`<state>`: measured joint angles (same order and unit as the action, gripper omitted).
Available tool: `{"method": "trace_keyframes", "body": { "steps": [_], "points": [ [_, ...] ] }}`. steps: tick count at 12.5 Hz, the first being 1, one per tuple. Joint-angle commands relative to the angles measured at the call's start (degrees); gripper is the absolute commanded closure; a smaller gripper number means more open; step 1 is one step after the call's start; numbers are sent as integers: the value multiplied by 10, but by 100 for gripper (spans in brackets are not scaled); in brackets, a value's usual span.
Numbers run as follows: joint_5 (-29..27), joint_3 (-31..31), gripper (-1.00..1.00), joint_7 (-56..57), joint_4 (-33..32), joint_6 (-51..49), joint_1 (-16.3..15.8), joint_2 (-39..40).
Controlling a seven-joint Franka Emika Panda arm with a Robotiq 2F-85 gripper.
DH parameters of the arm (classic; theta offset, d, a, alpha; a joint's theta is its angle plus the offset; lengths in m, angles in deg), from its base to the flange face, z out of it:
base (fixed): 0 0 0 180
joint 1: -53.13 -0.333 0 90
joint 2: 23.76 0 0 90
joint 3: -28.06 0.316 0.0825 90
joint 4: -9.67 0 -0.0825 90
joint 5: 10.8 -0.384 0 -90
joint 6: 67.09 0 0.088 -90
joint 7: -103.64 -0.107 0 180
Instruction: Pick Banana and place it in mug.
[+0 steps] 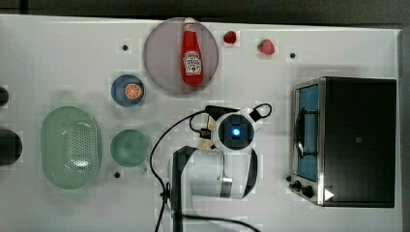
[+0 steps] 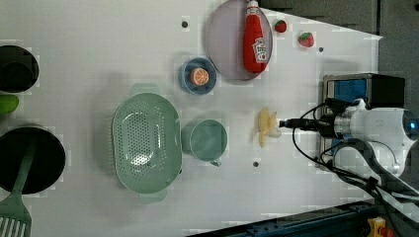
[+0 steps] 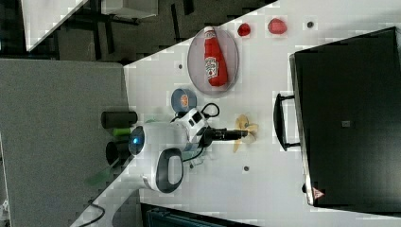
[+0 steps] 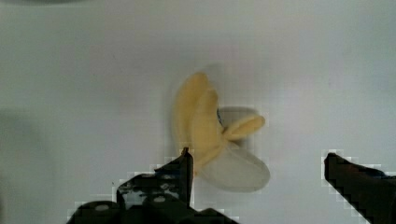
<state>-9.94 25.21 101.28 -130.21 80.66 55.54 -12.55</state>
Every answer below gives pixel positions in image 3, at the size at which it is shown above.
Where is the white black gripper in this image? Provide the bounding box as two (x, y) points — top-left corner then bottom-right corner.
(171, 108), (248, 148)

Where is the peeled toy banana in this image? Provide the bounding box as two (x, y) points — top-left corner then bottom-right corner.
(233, 114), (258, 152)

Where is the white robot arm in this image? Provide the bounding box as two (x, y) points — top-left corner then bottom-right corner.
(129, 108), (249, 193)

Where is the toy orange slice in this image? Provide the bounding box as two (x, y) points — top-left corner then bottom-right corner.
(181, 95), (188, 107)

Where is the blue bowl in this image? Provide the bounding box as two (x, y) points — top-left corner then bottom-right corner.
(171, 89), (198, 113)

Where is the red plush ketchup bottle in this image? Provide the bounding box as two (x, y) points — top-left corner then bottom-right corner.
(204, 26), (228, 87)

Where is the grey round plate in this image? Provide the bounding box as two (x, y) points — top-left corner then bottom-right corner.
(187, 26), (239, 96)

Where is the black cylinder on table edge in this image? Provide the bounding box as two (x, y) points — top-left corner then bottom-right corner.
(100, 112), (138, 129)

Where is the small red toy fruit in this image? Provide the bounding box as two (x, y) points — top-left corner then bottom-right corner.
(237, 23), (251, 37)

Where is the pink red toy fruit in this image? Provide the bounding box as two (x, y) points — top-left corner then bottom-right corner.
(268, 18), (288, 35)

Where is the black toaster oven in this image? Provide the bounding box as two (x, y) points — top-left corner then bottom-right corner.
(289, 27), (401, 217)

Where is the grey panel board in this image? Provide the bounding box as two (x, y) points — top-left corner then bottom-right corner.
(0, 60), (128, 227)

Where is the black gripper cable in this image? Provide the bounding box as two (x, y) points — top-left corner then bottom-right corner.
(200, 102), (221, 119)

